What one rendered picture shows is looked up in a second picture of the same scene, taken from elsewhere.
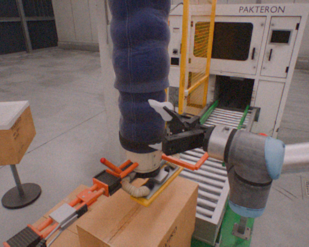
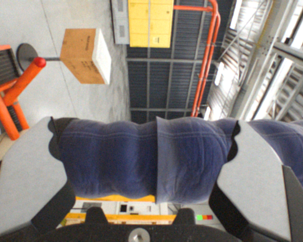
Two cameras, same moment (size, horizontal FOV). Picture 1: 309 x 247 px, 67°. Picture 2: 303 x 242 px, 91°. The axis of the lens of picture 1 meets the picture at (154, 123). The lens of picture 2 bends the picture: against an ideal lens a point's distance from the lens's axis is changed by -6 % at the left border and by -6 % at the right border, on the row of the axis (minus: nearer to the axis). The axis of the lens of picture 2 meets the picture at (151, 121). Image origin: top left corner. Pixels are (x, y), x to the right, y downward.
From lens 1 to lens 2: 0.61 m
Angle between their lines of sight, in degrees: 35
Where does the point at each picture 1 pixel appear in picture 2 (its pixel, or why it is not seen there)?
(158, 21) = not seen: hidden behind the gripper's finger
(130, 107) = (128, 131)
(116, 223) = not seen: outside the picture
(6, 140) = (82, 54)
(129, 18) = (264, 137)
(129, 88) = (162, 131)
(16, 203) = (21, 52)
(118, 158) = not seen: hidden behind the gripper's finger
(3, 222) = (7, 35)
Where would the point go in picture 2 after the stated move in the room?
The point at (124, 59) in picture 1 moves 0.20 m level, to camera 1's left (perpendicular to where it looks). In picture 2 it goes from (207, 127) to (197, 64)
